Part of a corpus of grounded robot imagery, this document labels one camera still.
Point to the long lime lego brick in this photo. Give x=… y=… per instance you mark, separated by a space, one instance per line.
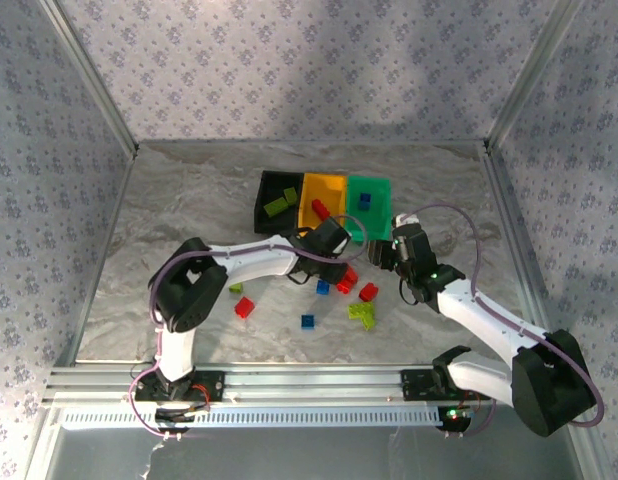
x=275 y=206

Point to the long red lego brick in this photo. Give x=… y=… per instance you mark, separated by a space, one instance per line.
x=320 y=209

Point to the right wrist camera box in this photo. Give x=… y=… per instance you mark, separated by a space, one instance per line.
x=400 y=220

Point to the yellow plastic bin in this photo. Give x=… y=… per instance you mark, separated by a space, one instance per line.
x=334 y=187

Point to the small lime lego brick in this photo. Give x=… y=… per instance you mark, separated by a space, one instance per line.
x=235 y=287

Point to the black control box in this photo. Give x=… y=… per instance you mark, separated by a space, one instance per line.
x=171 y=416

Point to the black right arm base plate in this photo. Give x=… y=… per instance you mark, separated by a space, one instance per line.
x=414 y=385

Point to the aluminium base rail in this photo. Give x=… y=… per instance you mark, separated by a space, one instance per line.
x=314 y=385

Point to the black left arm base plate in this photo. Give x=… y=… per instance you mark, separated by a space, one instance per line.
x=211 y=385

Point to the black plastic bin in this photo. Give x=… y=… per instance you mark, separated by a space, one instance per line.
x=261 y=220

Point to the control board with lights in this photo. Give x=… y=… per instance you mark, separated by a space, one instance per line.
x=454 y=415

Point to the L-shaped lime lego piece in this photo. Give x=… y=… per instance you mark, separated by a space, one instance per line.
x=363 y=312

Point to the green plastic bin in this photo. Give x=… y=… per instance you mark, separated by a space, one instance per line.
x=376 y=210

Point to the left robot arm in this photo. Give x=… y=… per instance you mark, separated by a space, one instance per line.
x=249 y=255

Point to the aluminium corner post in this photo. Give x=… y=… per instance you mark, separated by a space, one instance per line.
x=89 y=75
x=531 y=75

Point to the aluminium side rail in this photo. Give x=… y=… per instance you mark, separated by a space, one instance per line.
x=521 y=240
x=105 y=240

